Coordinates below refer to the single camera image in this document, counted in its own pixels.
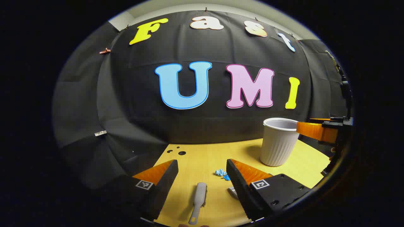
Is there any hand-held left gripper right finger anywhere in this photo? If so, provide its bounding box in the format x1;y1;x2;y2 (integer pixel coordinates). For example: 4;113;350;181
226;159;313;222

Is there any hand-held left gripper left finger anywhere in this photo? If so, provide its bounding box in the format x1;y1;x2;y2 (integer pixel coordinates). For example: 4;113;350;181
109;159;179;223

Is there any small grey broom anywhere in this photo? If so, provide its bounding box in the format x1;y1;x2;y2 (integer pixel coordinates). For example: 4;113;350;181
188;182;207;225

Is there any white ribbed garbage bin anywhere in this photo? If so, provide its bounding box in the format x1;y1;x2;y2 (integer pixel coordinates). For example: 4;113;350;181
260;118;300;167

